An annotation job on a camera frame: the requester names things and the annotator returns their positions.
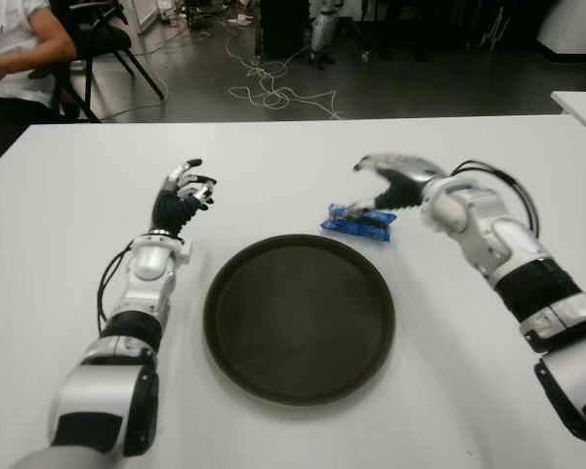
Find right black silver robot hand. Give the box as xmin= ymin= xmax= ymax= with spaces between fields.
xmin=349 ymin=151 xmax=448 ymax=215

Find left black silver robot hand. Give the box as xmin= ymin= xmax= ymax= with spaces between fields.
xmin=149 ymin=157 xmax=219 ymax=240

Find blue Oreo cookie packet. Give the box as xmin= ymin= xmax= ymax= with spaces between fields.
xmin=319 ymin=202 xmax=398 ymax=244

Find round dark brown tray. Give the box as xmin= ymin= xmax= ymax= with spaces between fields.
xmin=203 ymin=234 xmax=398 ymax=407

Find white humanoid robot legs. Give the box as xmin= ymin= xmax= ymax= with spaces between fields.
xmin=307 ymin=0 xmax=346 ymax=70

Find black folding chair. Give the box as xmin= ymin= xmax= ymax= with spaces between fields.
xmin=28 ymin=0 xmax=166 ymax=123

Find white board panel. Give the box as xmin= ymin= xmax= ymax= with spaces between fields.
xmin=126 ymin=0 xmax=170 ymax=35

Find black cabinet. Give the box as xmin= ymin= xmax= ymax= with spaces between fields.
xmin=255 ymin=0 xmax=316 ymax=61

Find seated person in white shirt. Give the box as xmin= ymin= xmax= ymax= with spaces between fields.
xmin=0 ymin=0 xmax=79 ymax=180

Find white box with black base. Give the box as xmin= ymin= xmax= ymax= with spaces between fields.
xmin=535 ymin=0 xmax=586 ymax=63

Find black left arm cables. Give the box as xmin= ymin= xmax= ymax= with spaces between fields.
xmin=95 ymin=241 xmax=139 ymax=339

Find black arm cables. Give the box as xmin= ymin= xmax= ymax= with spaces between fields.
xmin=449 ymin=159 xmax=543 ymax=241
xmin=95 ymin=241 xmax=139 ymax=339

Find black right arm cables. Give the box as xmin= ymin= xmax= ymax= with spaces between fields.
xmin=449 ymin=159 xmax=543 ymax=241

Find tangled white floor cable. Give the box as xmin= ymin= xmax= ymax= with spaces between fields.
xmin=223 ymin=32 xmax=346 ymax=121

